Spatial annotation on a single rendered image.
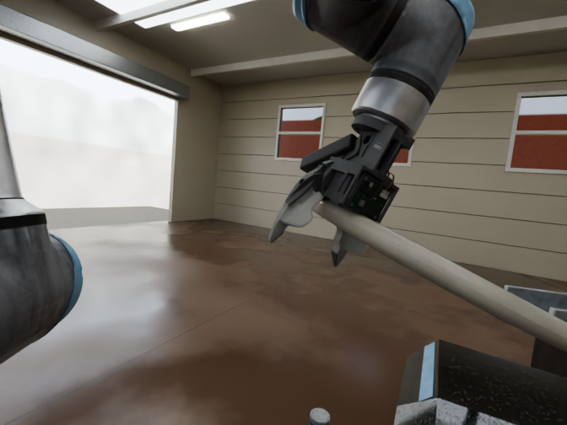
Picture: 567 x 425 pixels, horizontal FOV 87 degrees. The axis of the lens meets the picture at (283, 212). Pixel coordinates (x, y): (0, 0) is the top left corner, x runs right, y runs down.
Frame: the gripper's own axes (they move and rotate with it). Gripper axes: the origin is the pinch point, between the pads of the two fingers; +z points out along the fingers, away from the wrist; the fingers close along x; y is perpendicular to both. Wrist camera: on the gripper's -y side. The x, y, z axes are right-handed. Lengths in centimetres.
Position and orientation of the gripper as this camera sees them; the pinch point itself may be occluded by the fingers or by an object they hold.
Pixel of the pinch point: (303, 250)
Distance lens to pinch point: 44.5
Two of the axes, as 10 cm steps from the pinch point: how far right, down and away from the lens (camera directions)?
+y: 3.9, 3.1, -8.7
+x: 8.0, 3.5, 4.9
